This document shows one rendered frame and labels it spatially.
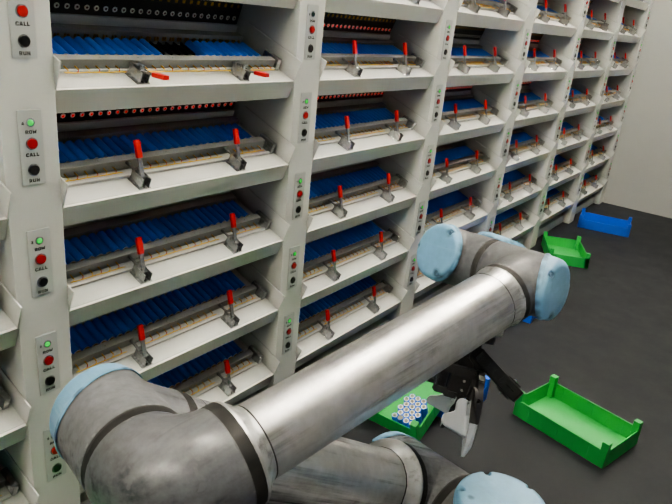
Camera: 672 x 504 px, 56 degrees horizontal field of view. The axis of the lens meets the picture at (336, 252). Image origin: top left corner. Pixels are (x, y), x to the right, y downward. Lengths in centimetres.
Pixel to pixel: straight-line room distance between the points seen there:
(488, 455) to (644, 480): 42
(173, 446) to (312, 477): 32
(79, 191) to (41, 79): 22
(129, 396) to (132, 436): 7
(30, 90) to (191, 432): 68
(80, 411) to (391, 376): 34
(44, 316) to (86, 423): 56
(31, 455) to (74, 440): 66
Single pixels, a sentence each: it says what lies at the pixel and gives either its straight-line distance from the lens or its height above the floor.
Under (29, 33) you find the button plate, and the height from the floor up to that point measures 103.
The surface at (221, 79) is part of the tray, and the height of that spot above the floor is 95.
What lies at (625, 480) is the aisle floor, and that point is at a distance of 197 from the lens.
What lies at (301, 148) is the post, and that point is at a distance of 161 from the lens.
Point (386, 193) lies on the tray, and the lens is 206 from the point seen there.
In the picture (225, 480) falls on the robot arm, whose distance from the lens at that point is 63.
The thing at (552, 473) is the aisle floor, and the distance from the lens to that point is 190.
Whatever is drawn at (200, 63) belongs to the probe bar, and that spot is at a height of 98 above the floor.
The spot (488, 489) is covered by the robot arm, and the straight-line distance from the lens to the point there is 108.
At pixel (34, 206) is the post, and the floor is 75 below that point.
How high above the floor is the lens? 110
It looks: 21 degrees down
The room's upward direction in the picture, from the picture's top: 6 degrees clockwise
